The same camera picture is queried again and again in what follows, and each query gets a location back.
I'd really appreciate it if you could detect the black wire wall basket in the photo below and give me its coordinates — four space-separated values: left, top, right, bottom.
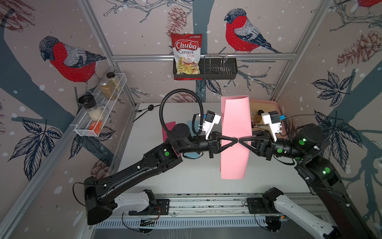
173 57 238 80

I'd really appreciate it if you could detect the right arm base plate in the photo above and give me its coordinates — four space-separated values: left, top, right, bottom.
245 198 280 214

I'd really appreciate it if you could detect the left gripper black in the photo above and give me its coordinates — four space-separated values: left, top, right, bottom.
176 131 236 159

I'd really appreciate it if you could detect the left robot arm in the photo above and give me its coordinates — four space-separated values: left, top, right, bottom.
84 123 238 226

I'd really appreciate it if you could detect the beige cloth napkin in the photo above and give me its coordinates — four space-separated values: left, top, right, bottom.
250 102 283 132

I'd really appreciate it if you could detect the black lid grinder jar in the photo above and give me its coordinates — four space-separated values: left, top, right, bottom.
78 94 105 121

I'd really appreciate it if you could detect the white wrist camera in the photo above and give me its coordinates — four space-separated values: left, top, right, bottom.
202 111 221 140
261 111 282 142

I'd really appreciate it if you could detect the small red box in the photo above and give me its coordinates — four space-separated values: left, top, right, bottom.
89 121 102 134

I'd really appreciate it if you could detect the magenta paper sheet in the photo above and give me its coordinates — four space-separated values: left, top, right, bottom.
160 121 182 161

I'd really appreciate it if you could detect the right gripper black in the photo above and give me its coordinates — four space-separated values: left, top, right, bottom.
240 130 308 163

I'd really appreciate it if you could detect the tan spice bottle front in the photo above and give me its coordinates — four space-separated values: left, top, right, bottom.
100 82 116 100

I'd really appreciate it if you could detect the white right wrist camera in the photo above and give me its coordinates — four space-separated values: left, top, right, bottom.
261 111 282 142

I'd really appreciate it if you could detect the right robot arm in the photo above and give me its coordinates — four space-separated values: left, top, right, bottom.
238 124 376 239

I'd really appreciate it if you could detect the black spoon on table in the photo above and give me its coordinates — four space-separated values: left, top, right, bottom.
132 105 160 122

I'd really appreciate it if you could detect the tan spice bottle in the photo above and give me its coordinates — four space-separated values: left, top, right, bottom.
100 82 116 100
106 72 121 91

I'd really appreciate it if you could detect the clear acrylic wall shelf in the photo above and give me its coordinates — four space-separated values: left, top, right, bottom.
75 73 127 138

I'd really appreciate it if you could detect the black corrugated cable hose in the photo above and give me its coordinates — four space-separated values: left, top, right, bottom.
159 88 205 135

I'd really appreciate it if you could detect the red pepper spice jar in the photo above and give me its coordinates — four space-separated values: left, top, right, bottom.
254 110 264 124

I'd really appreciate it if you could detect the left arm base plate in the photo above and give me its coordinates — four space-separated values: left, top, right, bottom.
142 199 170 216

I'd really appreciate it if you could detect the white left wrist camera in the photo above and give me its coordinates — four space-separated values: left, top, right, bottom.
202 111 221 140

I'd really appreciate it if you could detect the pink plastic tray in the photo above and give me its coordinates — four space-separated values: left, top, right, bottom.
249 99 287 138

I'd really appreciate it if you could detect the Chuba cassava chips bag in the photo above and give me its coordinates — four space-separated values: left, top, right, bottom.
170 33 203 80

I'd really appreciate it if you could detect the light pink paper sheet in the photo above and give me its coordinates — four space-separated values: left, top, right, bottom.
220 96 252 180

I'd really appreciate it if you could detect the light blue paper sheet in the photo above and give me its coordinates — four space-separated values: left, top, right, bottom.
183 120 204 159

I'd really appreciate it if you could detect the tan spice bottle rear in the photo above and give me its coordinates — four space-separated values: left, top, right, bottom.
106 72 121 91

